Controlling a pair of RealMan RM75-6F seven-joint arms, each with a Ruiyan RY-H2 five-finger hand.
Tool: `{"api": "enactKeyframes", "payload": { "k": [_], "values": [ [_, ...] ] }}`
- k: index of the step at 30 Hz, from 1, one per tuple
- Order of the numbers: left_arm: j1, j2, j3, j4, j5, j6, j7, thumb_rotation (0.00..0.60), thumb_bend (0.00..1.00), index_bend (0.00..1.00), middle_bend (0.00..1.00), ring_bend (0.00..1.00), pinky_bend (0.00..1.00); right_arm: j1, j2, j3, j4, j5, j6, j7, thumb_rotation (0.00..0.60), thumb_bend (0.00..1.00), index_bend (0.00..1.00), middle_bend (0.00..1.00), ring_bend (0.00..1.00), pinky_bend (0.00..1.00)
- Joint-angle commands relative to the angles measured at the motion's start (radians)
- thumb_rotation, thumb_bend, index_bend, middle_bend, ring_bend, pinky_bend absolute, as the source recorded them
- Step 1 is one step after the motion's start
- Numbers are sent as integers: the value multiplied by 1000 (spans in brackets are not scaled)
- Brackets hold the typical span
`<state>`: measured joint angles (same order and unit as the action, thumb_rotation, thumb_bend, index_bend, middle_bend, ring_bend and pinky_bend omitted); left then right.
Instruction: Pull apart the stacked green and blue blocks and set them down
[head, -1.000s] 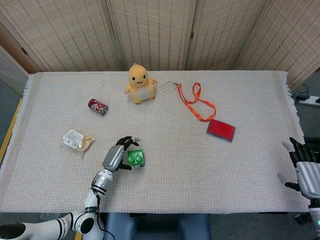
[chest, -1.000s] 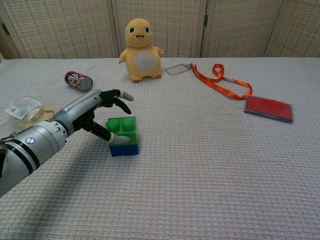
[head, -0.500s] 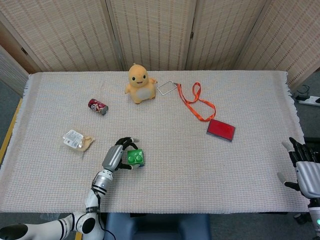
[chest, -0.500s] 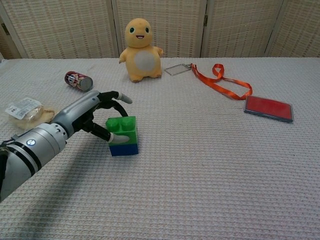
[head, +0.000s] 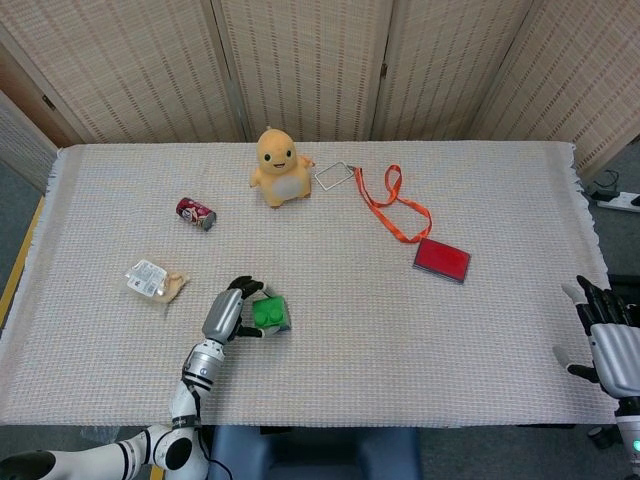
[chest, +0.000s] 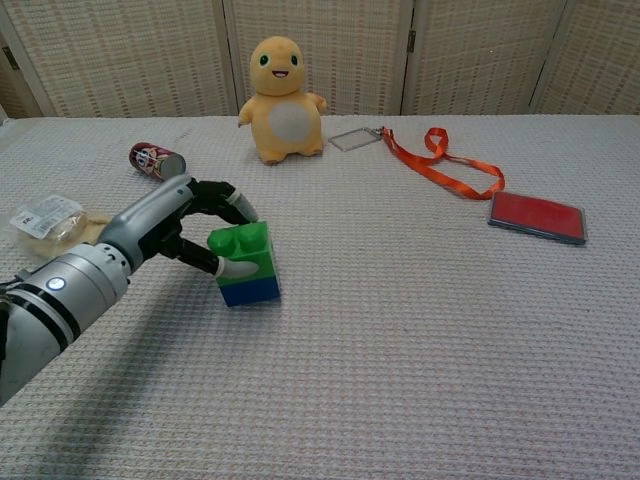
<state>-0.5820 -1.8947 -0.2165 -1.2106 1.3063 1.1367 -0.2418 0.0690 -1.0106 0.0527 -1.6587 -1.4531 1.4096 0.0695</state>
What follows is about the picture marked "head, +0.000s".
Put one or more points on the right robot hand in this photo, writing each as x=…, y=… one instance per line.
x=615, y=350

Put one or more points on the green toy block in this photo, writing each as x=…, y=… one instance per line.
x=269, y=314

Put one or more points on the clear packaged snack bag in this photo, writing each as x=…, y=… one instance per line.
x=150, y=280

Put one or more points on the orange plush dinosaur toy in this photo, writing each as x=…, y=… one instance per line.
x=280, y=170

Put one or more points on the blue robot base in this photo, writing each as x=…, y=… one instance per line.
x=320, y=452

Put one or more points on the white woven tablecloth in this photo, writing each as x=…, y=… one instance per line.
x=400, y=340

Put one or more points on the red soda can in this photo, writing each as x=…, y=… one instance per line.
x=194, y=212

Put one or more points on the red card holder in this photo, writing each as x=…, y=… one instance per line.
x=442, y=260

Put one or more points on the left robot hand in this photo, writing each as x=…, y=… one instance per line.
x=225, y=312

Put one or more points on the black floor equipment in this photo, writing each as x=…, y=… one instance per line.
x=625, y=282

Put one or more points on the white power strip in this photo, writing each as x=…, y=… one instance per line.
x=620, y=202

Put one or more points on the woven folding screen panel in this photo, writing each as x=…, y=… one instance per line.
x=450, y=65
x=125, y=65
x=310, y=60
x=22, y=145
x=575, y=70

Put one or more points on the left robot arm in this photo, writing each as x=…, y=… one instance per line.
x=197, y=370

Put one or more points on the clear badge holder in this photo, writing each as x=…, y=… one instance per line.
x=334, y=175

